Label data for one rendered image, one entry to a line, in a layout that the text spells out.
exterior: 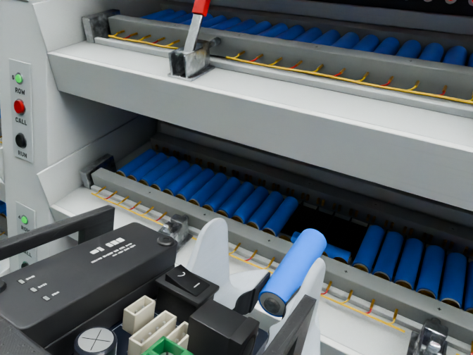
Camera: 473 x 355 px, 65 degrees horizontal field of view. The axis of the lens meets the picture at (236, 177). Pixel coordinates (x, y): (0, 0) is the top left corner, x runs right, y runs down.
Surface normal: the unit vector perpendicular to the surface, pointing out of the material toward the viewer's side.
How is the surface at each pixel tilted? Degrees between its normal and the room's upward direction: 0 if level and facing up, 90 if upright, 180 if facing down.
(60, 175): 90
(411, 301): 19
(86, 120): 90
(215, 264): 86
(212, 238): 86
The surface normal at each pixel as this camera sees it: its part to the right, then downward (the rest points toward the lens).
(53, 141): 0.86, 0.29
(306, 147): -0.51, 0.51
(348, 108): -0.01, -0.81
